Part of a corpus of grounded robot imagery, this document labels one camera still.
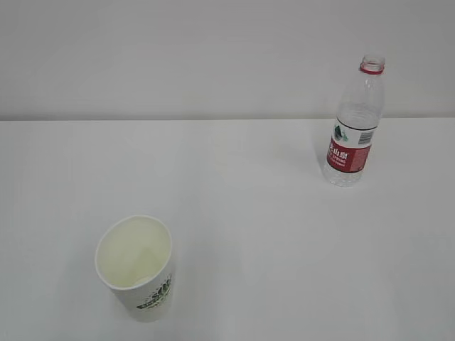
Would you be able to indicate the white paper coffee cup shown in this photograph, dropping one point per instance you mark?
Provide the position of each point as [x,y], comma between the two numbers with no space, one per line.
[135,260]

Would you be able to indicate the clear plastic water bottle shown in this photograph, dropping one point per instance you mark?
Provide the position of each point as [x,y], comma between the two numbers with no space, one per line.
[357,118]

